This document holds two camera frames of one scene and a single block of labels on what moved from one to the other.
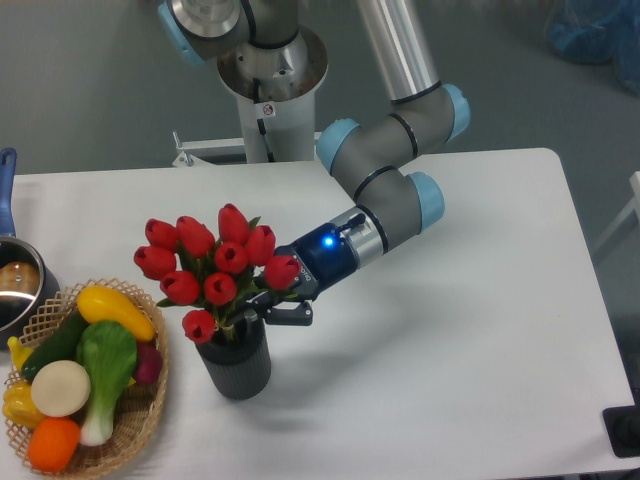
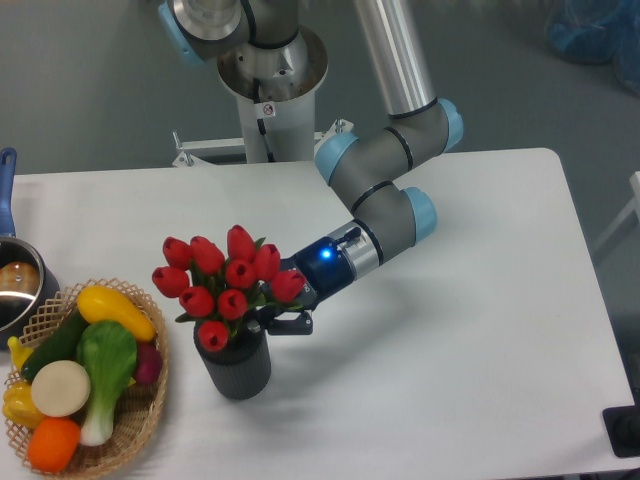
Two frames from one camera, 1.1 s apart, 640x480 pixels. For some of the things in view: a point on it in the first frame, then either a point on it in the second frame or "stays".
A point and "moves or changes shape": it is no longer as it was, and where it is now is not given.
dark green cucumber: x=59 y=345 stays
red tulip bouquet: x=191 y=262 moves or changes shape
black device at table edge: x=622 y=424 stays
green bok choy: x=108 y=350 stays
